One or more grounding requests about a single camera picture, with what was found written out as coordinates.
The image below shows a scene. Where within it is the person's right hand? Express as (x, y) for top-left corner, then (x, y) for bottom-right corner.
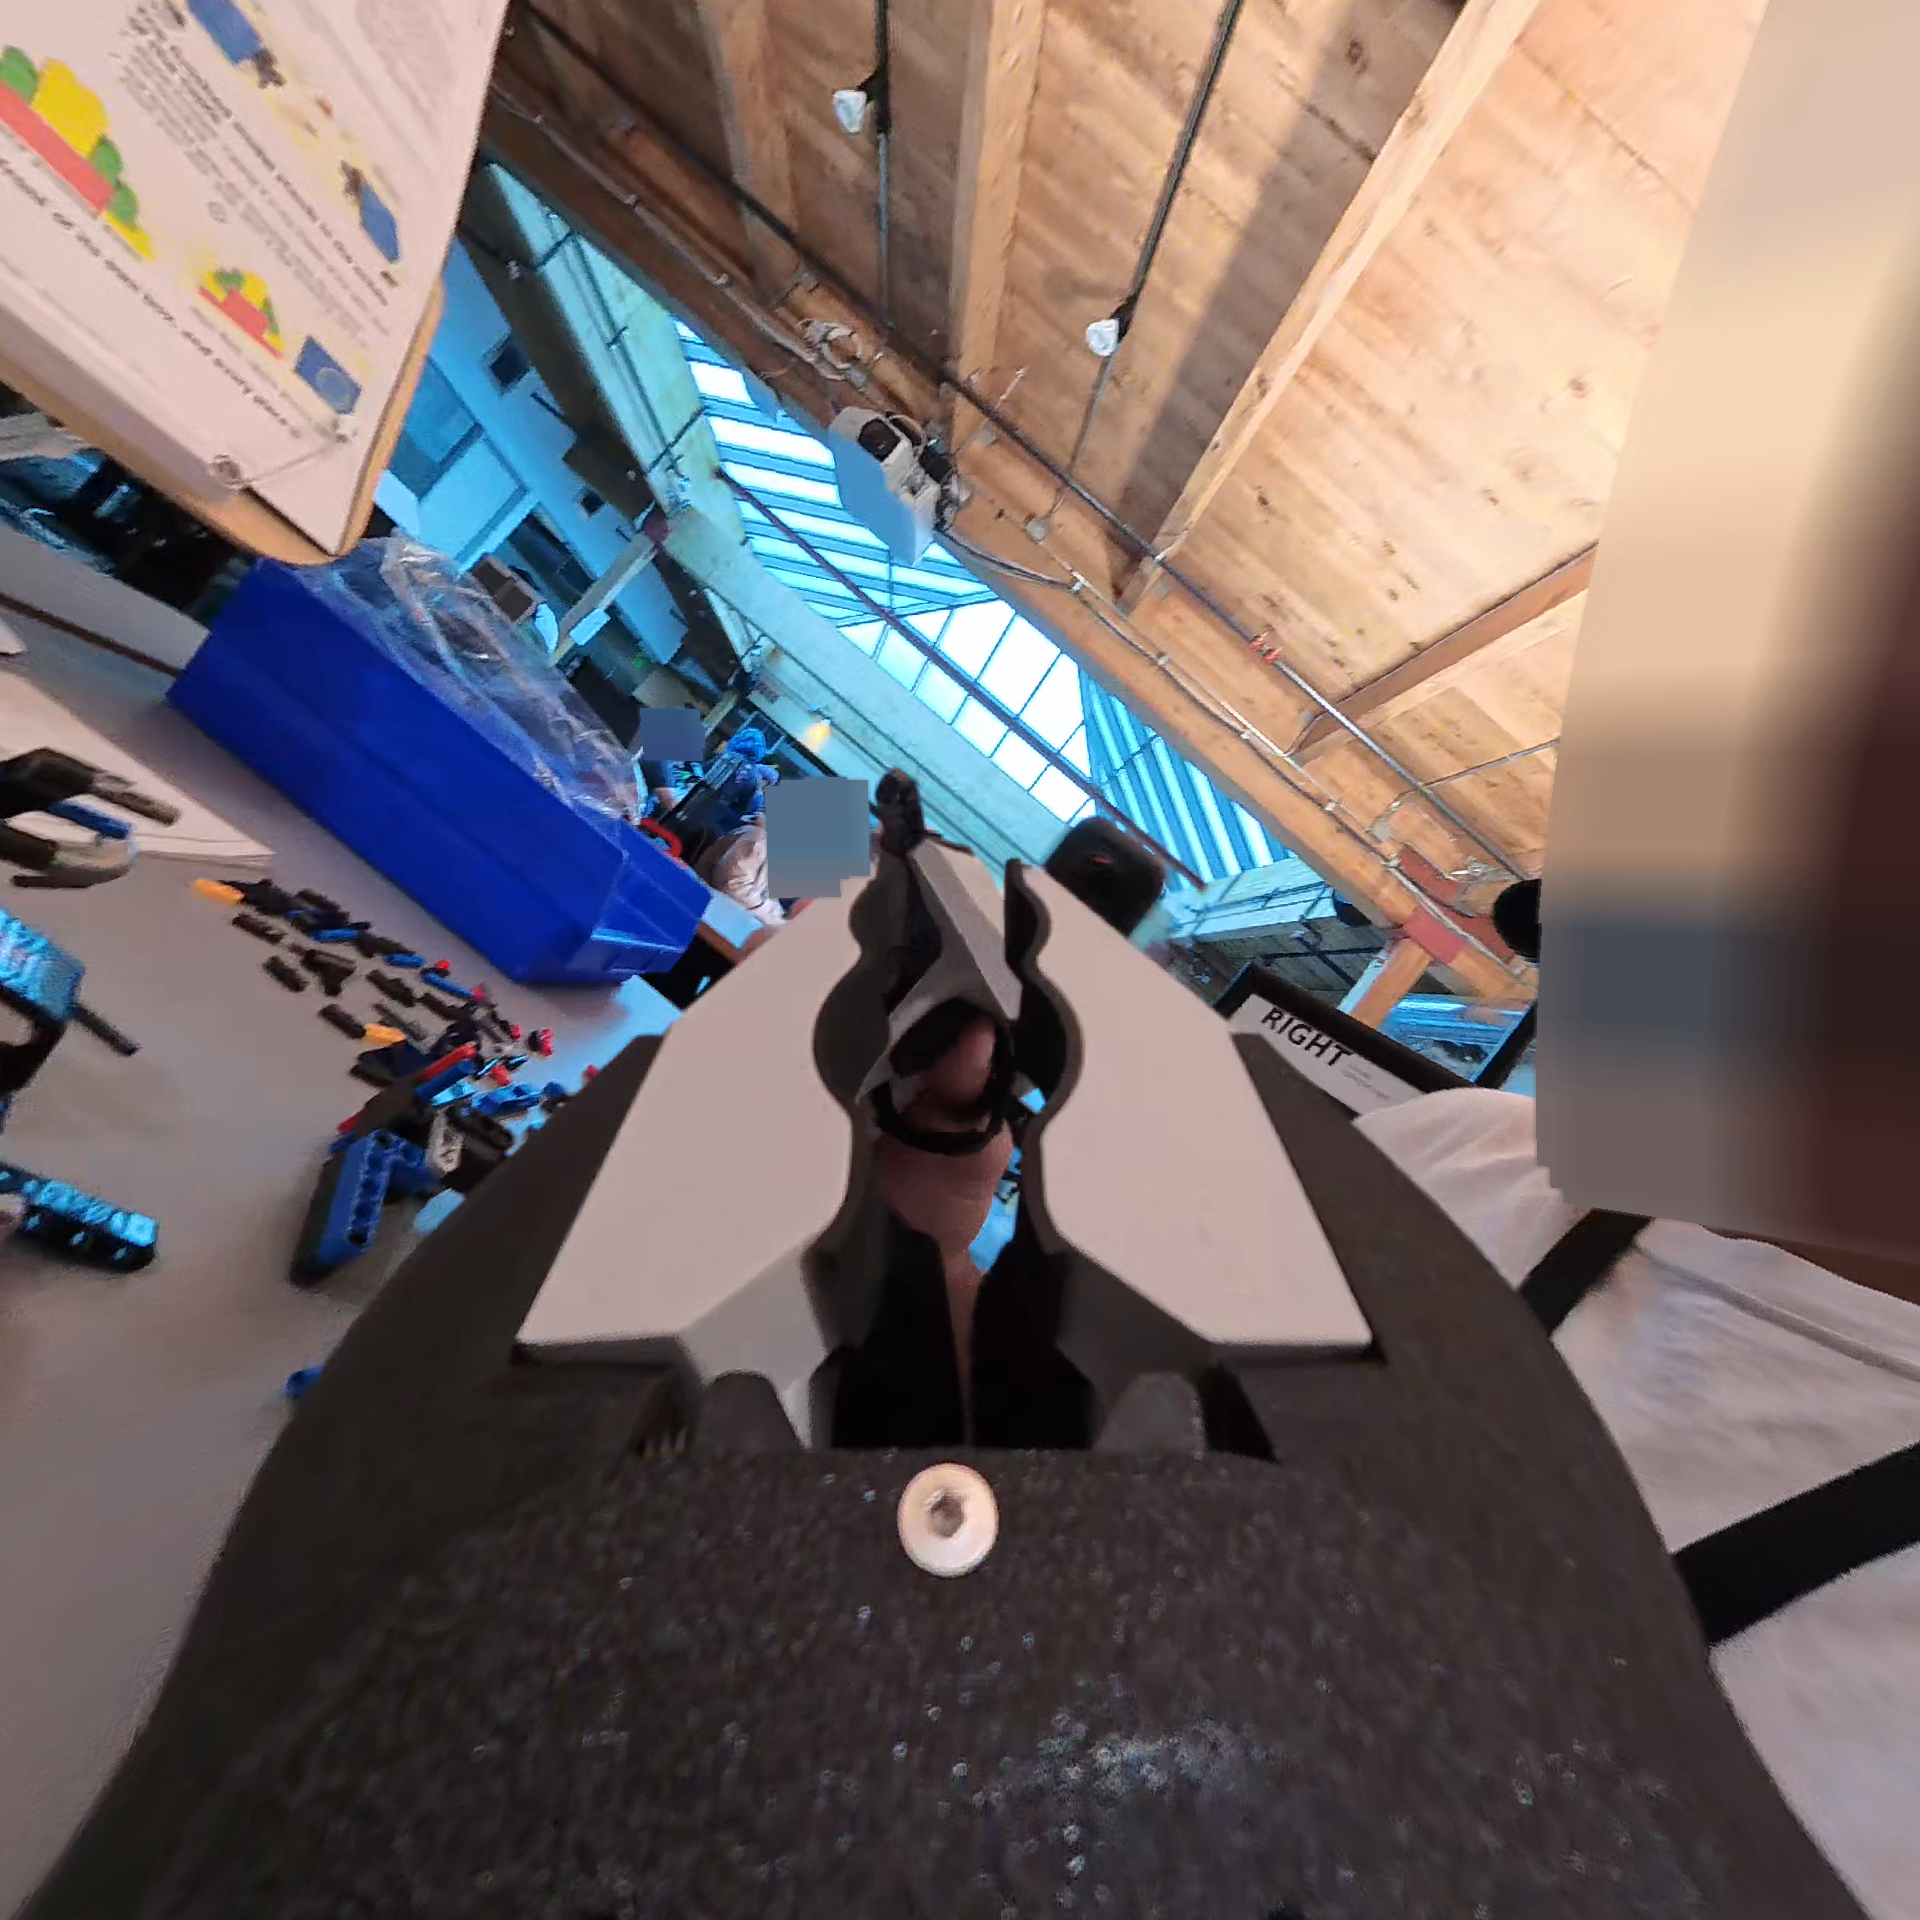
(876, 1012), (1010, 1308)

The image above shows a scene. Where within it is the printed lego instruction board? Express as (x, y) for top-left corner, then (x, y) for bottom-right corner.
(0, 0), (512, 563)

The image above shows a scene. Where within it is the white board stand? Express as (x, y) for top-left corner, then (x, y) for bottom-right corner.
(0, 510), (212, 678)

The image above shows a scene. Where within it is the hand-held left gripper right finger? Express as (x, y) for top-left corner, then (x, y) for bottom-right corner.
(998, 861), (1377, 1454)

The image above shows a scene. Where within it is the black harness strap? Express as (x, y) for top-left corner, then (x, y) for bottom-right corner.
(1673, 1478), (1920, 1647)
(1519, 1209), (1650, 1339)

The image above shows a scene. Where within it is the clear plastic bag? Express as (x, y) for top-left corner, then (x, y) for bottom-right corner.
(336, 533), (646, 819)

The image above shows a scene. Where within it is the blue plastic bin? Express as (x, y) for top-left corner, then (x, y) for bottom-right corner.
(166, 558), (714, 990)

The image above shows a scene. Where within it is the lego instruction booklet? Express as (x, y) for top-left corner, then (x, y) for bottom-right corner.
(0, 669), (280, 871)

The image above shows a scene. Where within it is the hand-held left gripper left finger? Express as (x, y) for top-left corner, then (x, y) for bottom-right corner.
(517, 876), (906, 1454)

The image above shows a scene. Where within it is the skylight window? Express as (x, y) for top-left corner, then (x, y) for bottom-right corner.
(659, 317), (1306, 919)

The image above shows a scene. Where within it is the pile of small lego pieces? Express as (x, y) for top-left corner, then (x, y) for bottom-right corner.
(192, 870), (603, 1291)

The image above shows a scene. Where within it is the blue and black lego model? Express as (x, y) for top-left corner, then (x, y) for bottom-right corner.
(0, 746), (182, 1278)

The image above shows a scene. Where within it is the white ceiling-mounted unit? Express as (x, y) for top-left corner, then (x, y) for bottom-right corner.
(825, 403), (962, 563)

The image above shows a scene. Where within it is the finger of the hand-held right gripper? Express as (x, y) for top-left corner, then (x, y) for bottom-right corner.
(859, 842), (1032, 1105)

